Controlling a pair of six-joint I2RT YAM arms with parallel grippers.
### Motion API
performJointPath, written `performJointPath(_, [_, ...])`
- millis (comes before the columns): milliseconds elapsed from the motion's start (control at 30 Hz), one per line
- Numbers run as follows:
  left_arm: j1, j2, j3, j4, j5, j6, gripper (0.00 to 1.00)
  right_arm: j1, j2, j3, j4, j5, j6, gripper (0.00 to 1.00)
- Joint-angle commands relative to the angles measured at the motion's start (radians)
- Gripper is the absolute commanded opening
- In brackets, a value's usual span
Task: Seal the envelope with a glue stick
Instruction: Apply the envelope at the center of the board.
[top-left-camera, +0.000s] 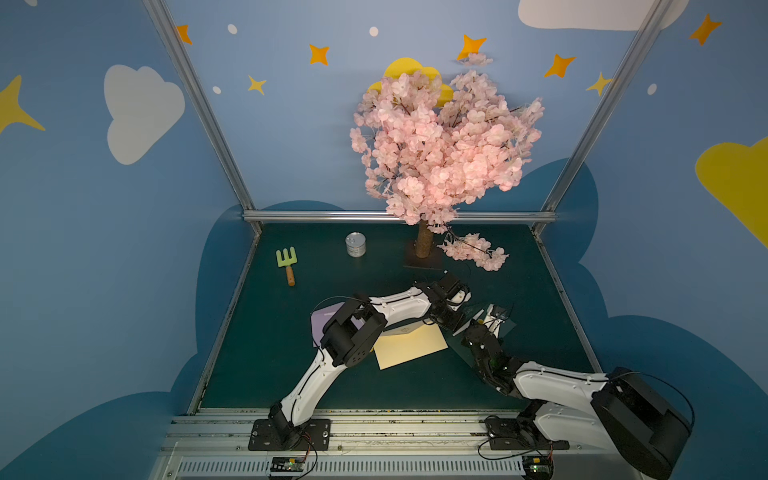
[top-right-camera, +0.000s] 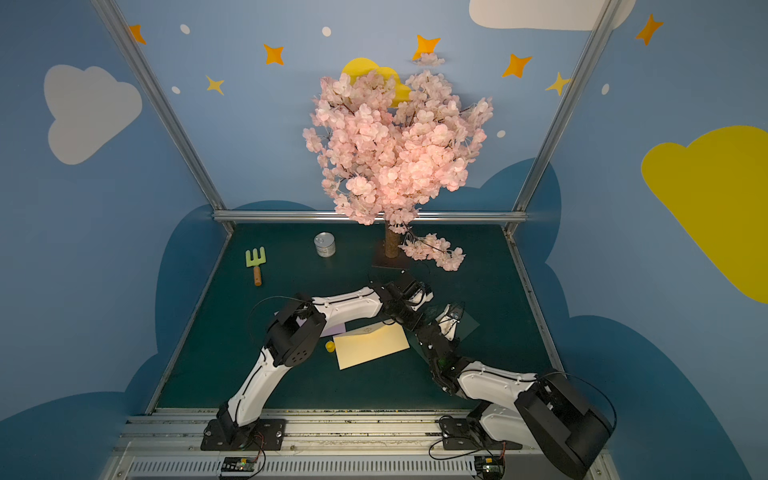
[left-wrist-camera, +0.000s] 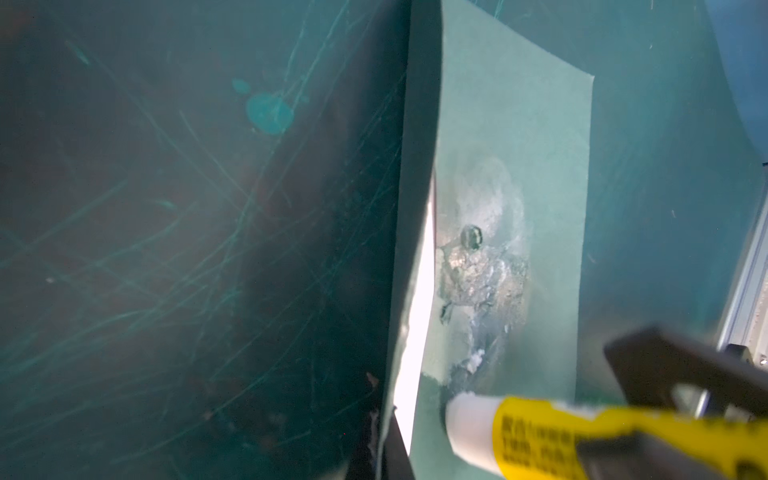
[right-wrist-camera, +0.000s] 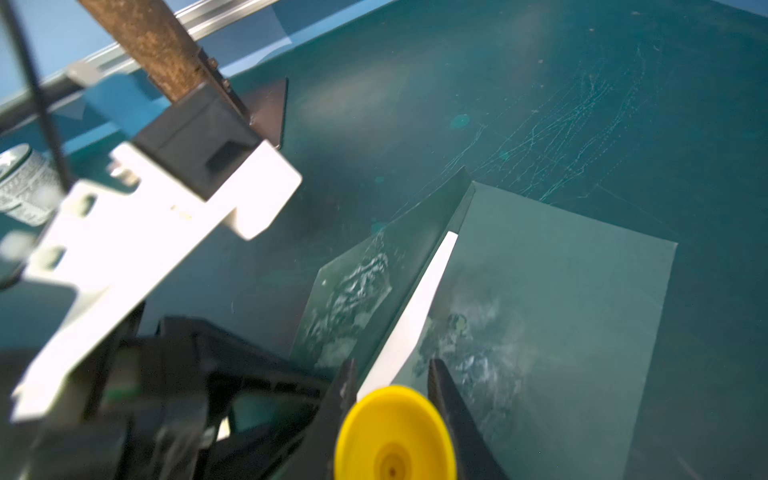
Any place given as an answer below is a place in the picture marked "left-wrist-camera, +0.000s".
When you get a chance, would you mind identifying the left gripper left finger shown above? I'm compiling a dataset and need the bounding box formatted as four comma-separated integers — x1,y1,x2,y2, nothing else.
344,410,380,480

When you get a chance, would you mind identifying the yellow glue stick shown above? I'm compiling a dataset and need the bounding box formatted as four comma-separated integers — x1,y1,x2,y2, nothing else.
445,393,767,479

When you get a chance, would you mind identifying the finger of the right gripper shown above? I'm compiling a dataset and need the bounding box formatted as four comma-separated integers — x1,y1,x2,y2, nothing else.
603,326,767,418
576,433,725,480

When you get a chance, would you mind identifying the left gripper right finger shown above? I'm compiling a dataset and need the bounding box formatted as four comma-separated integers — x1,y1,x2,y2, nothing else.
383,415,415,480

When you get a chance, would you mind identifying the dark green envelope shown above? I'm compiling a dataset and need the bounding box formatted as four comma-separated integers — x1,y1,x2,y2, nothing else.
383,1,594,479

